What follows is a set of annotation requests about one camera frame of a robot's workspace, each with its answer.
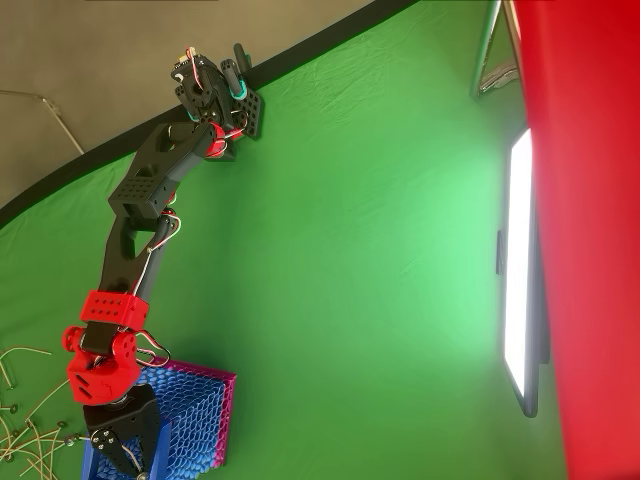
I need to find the blue and magenta lattice basket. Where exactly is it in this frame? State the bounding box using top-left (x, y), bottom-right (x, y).
top-left (81, 355), bottom-right (239, 480)

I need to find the green table cloth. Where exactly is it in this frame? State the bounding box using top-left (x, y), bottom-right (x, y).
top-left (0, 0), bottom-right (569, 480)

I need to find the black teal table clamp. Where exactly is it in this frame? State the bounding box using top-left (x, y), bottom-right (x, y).
top-left (219, 43), bottom-right (252, 101)

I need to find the chrome tube stand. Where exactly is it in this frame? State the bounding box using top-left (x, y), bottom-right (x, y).
top-left (469, 0), bottom-right (521, 101)

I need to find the thin grey floor cable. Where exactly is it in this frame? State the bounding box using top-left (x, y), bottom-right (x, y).
top-left (0, 89), bottom-right (86, 156)

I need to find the red blurred foreground post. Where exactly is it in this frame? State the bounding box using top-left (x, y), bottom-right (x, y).
top-left (502, 0), bottom-right (640, 480)

